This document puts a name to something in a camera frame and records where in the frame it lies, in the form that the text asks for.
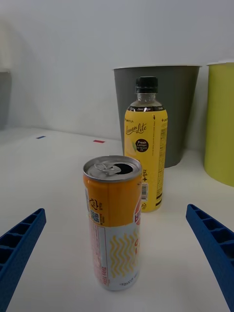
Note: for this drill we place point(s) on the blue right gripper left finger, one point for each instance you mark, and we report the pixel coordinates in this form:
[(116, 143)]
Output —
[(22, 241)]

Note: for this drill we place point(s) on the yellow label plastic bottle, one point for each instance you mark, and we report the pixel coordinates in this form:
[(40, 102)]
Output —
[(148, 126)]

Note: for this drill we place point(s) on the yellow-green plastic waste bin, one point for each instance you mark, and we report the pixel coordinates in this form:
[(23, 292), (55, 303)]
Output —
[(220, 122)]

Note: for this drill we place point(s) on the orange and white drink can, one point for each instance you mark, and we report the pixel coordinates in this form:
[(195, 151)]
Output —
[(117, 207)]

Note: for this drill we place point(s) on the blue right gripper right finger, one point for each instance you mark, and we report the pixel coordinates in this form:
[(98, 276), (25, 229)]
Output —
[(214, 241)]

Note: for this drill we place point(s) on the grey plastic waste bin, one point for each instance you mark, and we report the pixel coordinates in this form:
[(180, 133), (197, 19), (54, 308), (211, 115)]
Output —
[(180, 109)]

